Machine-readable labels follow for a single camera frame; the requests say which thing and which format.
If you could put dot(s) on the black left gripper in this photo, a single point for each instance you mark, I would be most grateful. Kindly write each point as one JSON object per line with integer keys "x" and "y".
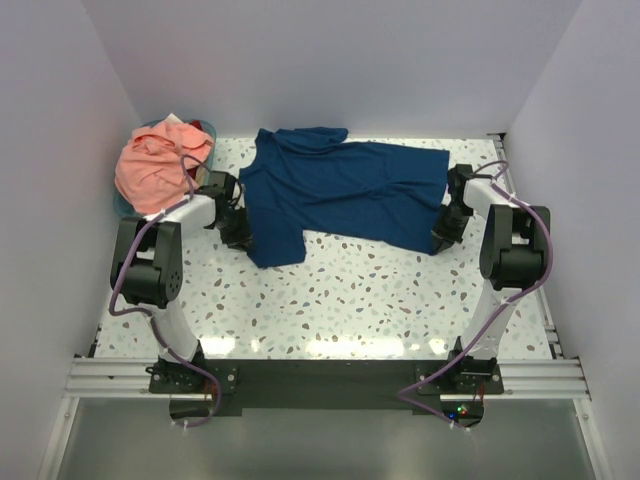
{"x": 238, "y": 232}

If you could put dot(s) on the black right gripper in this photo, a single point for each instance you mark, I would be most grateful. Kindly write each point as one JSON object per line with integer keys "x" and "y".
{"x": 446, "y": 232}

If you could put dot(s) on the dark blue t shirt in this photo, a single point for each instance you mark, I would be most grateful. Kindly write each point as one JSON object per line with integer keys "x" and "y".
{"x": 316, "y": 179}

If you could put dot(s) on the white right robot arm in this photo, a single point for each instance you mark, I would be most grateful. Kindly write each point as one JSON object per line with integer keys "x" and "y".
{"x": 515, "y": 257}

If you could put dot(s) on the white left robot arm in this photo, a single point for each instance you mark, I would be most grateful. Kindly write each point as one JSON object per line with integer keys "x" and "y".
{"x": 147, "y": 268}

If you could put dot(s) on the beige garment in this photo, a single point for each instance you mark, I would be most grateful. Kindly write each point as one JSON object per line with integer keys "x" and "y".
{"x": 200, "y": 175}

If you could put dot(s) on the pink t shirt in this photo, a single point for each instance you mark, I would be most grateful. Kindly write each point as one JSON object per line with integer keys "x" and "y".
{"x": 150, "y": 170}

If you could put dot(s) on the dark red garment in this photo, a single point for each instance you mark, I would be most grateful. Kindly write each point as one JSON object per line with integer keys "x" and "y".
{"x": 199, "y": 124}

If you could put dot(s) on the teal plastic laundry basket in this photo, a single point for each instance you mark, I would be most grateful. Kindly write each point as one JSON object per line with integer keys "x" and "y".
{"x": 122, "y": 205}

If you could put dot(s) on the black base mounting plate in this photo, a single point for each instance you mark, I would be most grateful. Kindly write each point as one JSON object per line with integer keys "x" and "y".
{"x": 227, "y": 387}

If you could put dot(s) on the aluminium frame rail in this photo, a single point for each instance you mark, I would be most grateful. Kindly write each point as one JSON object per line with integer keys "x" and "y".
{"x": 522, "y": 379}

